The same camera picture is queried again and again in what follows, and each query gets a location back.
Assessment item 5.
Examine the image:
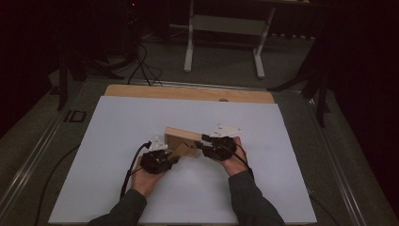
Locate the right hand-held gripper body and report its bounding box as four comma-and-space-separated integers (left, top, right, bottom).
200, 123, 245, 162

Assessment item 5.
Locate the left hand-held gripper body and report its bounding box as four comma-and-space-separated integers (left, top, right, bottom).
138, 136, 177, 175

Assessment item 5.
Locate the square wooden puzzle block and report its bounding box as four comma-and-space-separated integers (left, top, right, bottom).
164, 126, 205, 159

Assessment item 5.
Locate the person's right hand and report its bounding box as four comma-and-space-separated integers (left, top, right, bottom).
220, 137, 249, 178

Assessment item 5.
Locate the white table mat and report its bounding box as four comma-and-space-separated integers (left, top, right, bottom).
48, 95, 318, 225

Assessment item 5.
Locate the black stand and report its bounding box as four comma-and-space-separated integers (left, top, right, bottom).
56, 46, 87, 111
266, 62, 332, 129

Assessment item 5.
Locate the white metal stand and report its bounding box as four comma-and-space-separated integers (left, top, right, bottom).
184, 0, 278, 80

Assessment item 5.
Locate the dark equipment rack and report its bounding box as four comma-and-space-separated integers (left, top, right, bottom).
124, 0, 141, 59

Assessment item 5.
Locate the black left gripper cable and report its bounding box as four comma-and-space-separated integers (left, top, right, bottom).
120, 141, 152, 200

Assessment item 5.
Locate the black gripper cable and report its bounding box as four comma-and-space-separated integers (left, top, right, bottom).
120, 141, 152, 200
230, 146, 255, 181

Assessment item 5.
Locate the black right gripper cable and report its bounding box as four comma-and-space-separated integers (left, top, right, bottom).
230, 146, 255, 181

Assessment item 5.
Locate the metal floor rail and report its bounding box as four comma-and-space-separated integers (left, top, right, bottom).
136, 79, 271, 92
302, 93, 369, 226
0, 105, 69, 218

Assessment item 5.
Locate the bunch of black cables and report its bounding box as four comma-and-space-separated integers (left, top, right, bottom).
126, 42, 165, 88

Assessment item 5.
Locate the black floor bracket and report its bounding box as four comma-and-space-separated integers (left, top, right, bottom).
63, 109, 88, 124

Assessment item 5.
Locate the black floor cable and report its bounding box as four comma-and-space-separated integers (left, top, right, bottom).
308, 193, 342, 226
33, 143, 81, 226

